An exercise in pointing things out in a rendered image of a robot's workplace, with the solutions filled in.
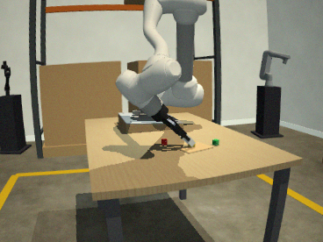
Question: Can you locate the tan flat mat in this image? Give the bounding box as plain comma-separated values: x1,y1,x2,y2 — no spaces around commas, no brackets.
172,141,213,153

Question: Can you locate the red die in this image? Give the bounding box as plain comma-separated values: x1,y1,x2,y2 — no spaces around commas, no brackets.
161,139,167,146

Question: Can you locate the green die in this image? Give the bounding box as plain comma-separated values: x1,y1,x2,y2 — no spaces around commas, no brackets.
212,139,219,146

